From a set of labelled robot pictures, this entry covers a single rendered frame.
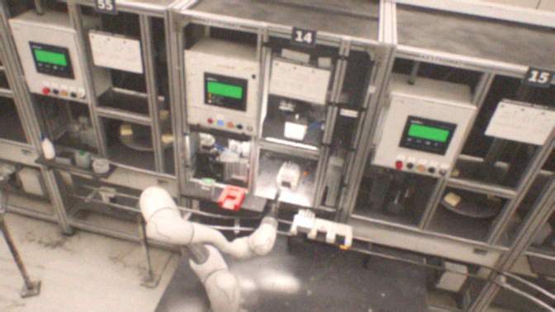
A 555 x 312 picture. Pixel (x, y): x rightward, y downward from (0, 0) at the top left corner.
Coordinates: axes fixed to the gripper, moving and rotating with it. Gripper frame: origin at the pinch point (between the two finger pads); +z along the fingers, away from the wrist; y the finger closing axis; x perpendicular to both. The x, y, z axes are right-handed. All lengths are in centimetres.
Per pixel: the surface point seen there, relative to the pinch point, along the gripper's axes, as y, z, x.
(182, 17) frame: 88, 21, 63
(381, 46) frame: 90, 21, -38
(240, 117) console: 36, 20, 30
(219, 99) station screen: 46, 18, 42
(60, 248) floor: -113, 7, 172
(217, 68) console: 63, 20, 44
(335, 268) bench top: -44, -4, -42
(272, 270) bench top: -44.4, -16.7, -4.1
